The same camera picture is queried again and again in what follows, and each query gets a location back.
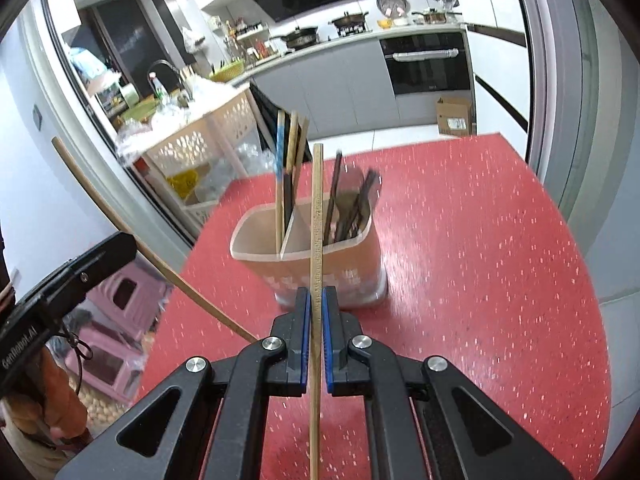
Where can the pink plastic stool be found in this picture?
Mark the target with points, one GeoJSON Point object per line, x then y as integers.
{"type": "Point", "coordinates": [114, 322]}

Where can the black pot on stove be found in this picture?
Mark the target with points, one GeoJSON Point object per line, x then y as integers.
{"type": "Point", "coordinates": [350, 24]}

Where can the cardboard box on floor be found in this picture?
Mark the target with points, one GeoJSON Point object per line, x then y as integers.
{"type": "Point", "coordinates": [454, 116]}

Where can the horizontal wooden chopstick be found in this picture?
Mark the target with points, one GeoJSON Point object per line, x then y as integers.
{"type": "Point", "coordinates": [316, 252]}

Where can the beige perforated storage rack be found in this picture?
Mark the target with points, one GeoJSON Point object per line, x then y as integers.
{"type": "Point", "coordinates": [193, 154]}

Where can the blue patterned chopstick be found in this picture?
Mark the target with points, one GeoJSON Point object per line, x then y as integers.
{"type": "Point", "coordinates": [279, 180]}

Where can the black built-in oven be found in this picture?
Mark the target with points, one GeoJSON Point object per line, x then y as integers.
{"type": "Point", "coordinates": [430, 62]}

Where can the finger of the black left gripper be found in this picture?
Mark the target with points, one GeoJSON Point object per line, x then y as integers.
{"type": "Point", "coordinates": [68, 285]}

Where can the white refrigerator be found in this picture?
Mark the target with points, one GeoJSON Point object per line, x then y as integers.
{"type": "Point", "coordinates": [500, 61]}

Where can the person's left hand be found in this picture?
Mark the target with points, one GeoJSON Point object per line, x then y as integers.
{"type": "Point", "coordinates": [44, 426]}

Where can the brown spoon small bowl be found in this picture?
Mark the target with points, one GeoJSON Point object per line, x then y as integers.
{"type": "Point", "coordinates": [364, 204]}

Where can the black wok on stove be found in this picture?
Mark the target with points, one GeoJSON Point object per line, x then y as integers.
{"type": "Point", "coordinates": [299, 38]}

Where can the brown spoon large bowl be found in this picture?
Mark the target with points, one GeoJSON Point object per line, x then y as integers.
{"type": "Point", "coordinates": [348, 188]}

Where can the brown spoon black handle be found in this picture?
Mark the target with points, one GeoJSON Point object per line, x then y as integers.
{"type": "Point", "coordinates": [336, 174]}

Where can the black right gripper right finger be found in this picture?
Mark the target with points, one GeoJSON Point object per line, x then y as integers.
{"type": "Point", "coordinates": [425, 419]}

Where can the beige plastic utensil holder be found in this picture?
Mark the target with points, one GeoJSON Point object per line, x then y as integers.
{"type": "Point", "coordinates": [354, 267]}

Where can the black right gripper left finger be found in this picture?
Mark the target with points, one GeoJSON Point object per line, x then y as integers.
{"type": "Point", "coordinates": [207, 419]}

